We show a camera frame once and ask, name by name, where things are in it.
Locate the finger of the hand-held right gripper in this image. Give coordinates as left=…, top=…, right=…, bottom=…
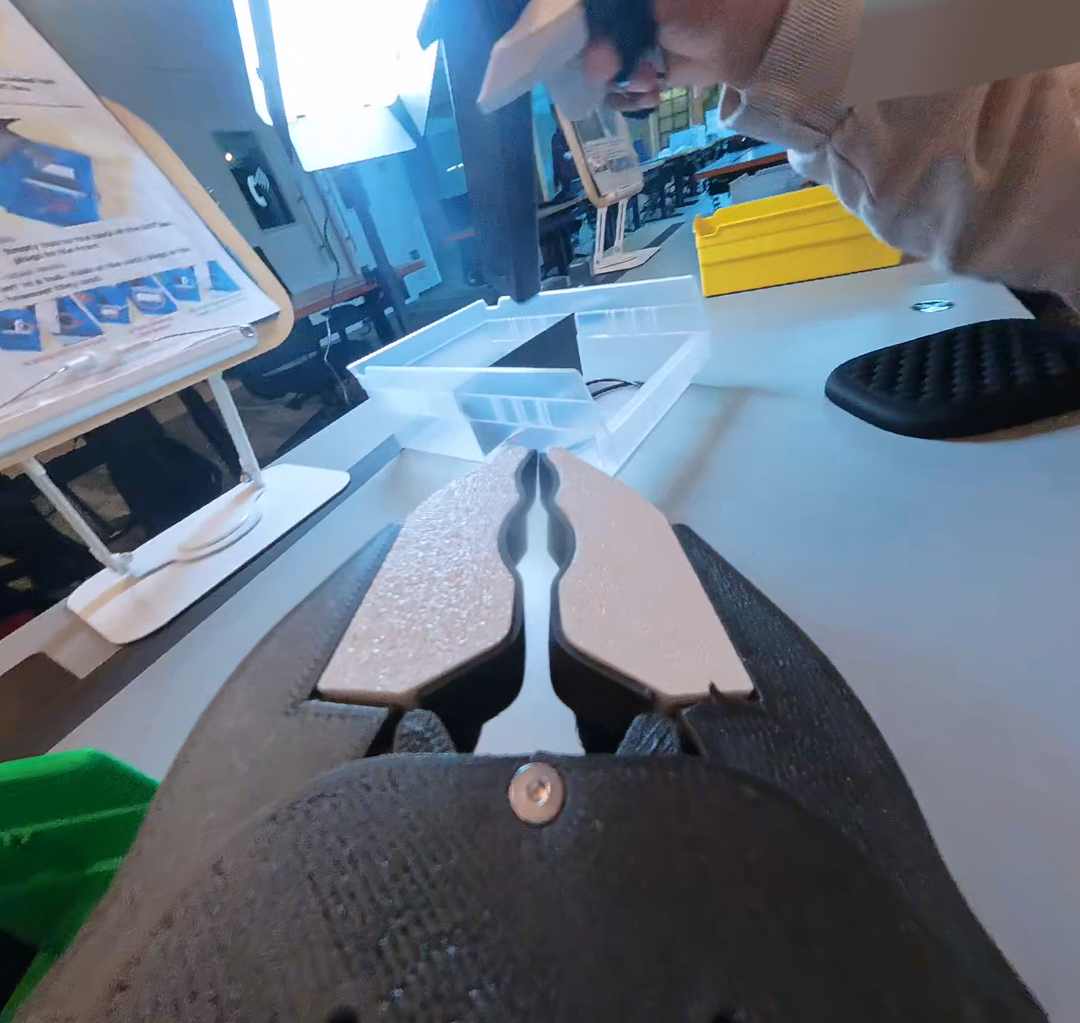
left=476, top=0, right=653, bottom=116

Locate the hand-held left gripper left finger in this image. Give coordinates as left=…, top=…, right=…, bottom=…
left=316, top=447, right=539, bottom=703

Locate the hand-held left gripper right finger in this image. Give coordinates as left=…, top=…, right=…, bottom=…
left=538, top=446, right=756, bottom=712

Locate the black usb hub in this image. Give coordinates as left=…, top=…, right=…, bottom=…
left=417, top=0, right=543, bottom=304

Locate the clear plastic bin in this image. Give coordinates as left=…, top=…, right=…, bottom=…
left=348, top=274, right=710, bottom=475

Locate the green plastic bin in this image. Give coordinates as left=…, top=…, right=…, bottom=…
left=0, top=748, right=161, bottom=1023

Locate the document stand with instruction sheet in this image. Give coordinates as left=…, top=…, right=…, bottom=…
left=552, top=103, right=663, bottom=277
left=0, top=0, right=351, bottom=644

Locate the black bin divider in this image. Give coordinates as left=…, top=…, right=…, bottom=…
left=488, top=314, right=583, bottom=376

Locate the yellow plastic bin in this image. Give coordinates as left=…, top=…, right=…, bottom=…
left=692, top=186, right=904, bottom=298

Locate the black textured armrest pad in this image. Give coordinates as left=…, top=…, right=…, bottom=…
left=825, top=318, right=1080, bottom=442

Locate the black wall sign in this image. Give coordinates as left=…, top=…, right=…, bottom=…
left=213, top=130, right=296, bottom=232

